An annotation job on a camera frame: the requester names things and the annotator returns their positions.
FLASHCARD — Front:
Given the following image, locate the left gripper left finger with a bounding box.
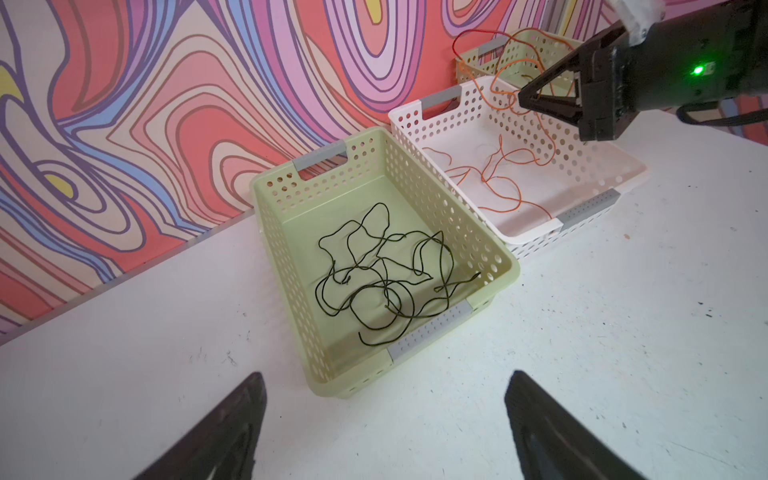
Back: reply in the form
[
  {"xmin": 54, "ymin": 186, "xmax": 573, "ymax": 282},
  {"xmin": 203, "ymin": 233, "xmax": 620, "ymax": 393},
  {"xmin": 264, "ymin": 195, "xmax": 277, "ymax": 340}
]
[{"xmin": 137, "ymin": 372, "xmax": 267, "ymax": 479}]

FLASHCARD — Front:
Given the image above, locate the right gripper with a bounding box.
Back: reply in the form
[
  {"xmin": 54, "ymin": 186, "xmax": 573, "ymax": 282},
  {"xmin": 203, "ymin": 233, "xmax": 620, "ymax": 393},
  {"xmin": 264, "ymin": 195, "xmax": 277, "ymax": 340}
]
[{"xmin": 518, "ymin": 22, "xmax": 638, "ymax": 142}]

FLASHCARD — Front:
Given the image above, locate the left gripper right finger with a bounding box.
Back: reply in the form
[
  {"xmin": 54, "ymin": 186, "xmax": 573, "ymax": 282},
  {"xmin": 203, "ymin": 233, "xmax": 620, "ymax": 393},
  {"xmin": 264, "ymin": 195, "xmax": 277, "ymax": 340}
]
[{"xmin": 505, "ymin": 370, "xmax": 643, "ymax": 479}]

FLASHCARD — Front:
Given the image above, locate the black cable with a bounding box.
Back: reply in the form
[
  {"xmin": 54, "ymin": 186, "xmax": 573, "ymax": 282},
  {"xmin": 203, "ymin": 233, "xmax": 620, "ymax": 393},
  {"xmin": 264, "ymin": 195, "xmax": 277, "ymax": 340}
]
[{"xmin": 314, "ymin": 202, "xmax": 482, "ymax": 348}]

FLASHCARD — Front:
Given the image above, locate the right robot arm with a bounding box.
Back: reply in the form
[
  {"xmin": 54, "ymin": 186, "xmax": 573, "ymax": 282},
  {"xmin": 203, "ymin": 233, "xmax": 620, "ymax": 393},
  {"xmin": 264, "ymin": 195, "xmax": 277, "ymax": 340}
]
[{"xmin": 518, "ymin": 1, "xmax": 767, "ymax": 141}]

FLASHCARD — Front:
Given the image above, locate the right green plastic basket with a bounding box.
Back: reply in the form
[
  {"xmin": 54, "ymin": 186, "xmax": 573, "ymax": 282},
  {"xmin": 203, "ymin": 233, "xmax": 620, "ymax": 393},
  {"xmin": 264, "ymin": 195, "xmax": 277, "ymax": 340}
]
[{"xmin": 454, "ymin": 28, "xmax": 581, "ymax": 88}]

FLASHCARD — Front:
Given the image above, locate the green plastic basket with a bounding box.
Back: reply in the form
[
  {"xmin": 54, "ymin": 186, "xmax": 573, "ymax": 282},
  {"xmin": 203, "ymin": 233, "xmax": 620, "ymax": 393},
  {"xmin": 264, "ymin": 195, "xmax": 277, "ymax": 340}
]
[
  {"xmin": 454, "ymin": 28, "xmax": 581, "ymax": 88},
  {"xmin": 250, "ymin": 127, "xmax": 520, "ymax": 398}
]

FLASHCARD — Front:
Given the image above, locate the white plastic basket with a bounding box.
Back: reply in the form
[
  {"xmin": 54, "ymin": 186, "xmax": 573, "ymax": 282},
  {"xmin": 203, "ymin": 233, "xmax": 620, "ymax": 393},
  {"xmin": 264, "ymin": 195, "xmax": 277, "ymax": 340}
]
[{"xmin": 388, "ymin": 76, "xmax": 650, "ymax": 258}]

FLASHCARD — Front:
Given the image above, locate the left green plastic basket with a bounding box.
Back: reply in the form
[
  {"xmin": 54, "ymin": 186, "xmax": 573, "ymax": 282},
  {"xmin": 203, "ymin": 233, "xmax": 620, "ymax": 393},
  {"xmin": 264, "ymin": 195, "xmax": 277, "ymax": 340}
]
[{"xmin": 250, "ymin": 127, "xmax": 520, "ymax": 398}]

